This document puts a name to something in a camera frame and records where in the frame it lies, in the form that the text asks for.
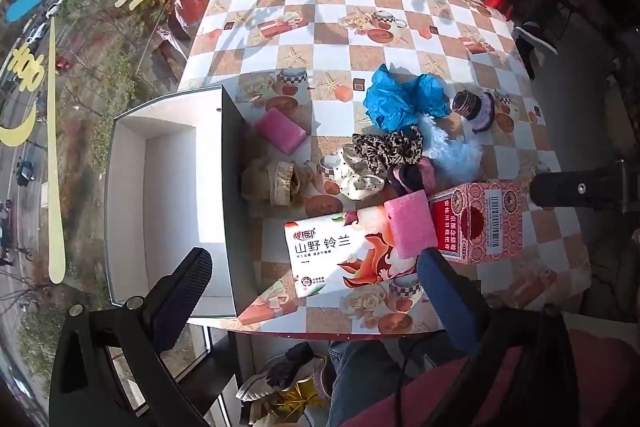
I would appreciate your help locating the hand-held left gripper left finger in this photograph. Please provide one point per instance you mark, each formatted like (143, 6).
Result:
(182, 297)

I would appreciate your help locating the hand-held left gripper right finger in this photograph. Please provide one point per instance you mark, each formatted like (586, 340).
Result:
(447, 302)

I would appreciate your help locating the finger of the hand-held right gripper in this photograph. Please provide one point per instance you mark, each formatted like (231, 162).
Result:
(575, 188)

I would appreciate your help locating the white box with dark outside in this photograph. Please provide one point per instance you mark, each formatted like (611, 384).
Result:
(170, 187)

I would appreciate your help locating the purple hair band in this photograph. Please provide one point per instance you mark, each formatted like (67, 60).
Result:
(485, 112)

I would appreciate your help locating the light blue fluffy scrunchie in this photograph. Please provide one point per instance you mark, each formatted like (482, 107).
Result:
(457, 157)

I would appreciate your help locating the pink and black scrunchie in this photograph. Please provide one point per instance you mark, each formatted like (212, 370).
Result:
(415, 177)

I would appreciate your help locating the beige frilled scrunchie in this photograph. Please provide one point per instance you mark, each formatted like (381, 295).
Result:
(275, 182)

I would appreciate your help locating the white polka dot scrunchie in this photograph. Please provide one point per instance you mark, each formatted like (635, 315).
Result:
(357, 179)

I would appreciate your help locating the leopard print scrunchie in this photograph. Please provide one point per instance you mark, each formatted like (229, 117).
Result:
(385, 147)

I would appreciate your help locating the pink sponge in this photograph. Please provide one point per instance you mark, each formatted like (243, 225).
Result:
(281, 132)
(417, 227)

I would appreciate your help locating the blue plastic bag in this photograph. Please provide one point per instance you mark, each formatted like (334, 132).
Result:
(395, 99)

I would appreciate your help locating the red patterned carton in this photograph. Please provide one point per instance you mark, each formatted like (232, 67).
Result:
(480, 227)

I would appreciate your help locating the person's leg in jeans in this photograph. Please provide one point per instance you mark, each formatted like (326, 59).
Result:
(360, 372)

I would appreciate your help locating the floral tissue pack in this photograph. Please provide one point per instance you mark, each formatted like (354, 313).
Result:
(340, 252)

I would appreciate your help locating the grey white sneaker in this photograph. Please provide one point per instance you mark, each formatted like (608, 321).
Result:
(280, 372)

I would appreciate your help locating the gold foil decoration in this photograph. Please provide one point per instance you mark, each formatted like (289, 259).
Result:
(297, 404)

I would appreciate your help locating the person's red clothing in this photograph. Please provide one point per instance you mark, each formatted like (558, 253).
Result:
(590, 372)

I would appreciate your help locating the yellow window decals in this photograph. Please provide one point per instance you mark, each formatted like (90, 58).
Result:
(54, 157)

